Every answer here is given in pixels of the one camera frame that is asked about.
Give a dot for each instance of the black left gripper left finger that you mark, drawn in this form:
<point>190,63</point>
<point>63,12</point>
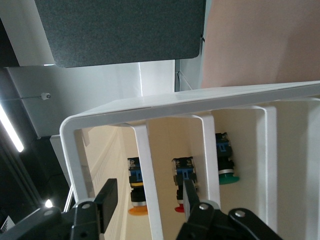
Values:
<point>107,200</point>

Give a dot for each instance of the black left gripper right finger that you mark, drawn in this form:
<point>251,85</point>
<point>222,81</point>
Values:
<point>191,200</point>

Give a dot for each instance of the yellow push button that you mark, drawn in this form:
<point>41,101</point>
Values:
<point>136,175</point>

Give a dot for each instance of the red push button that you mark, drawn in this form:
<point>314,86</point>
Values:
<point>183,167</point>

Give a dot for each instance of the green push button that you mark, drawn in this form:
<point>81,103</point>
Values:
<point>226,178</point>

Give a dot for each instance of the white drawer cabinet shell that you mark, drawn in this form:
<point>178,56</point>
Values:
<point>175,105</point>

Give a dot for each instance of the white ceiling light strip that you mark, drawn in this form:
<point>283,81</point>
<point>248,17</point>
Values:
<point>11,130</point>

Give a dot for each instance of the small white ceiling device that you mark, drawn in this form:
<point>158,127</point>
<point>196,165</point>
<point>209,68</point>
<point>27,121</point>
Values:
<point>46,96</point>

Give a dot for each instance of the dark grey felt panel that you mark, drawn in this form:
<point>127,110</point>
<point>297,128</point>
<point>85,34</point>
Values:
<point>120,30</point>

